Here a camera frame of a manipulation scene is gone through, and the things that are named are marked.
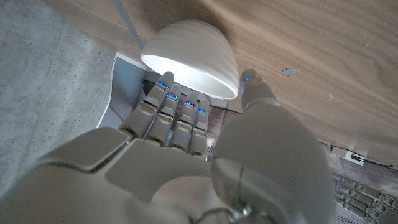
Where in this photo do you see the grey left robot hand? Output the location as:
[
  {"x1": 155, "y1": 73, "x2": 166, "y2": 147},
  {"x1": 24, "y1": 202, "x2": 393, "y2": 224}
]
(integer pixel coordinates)
[{"x1": 331, "y1": 172, "x2": 398, "y2": 224}]

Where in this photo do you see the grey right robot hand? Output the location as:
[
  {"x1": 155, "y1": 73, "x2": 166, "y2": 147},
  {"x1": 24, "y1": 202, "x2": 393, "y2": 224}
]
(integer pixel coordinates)
[{"x1": 0, "y1": 68, "x2": 338, "y2": 224}]

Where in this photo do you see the white ceramic bowl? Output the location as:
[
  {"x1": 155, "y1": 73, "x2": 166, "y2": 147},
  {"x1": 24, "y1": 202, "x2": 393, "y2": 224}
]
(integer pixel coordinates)
[{"x1": 139, "y1": 19, "x2": 239, "y2": 100}]

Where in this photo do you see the white power strip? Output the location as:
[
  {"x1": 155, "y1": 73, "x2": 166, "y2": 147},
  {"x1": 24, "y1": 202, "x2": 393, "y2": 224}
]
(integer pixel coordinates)
[{"x1": 330, "y1": 145, "x2": 366, "y2": 166}]

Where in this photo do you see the grey tape outline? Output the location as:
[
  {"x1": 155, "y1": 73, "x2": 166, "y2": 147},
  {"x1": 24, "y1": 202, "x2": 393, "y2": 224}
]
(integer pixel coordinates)
[{"x1": 110, "y1": 0, "x2": 146, "y2": 50}]

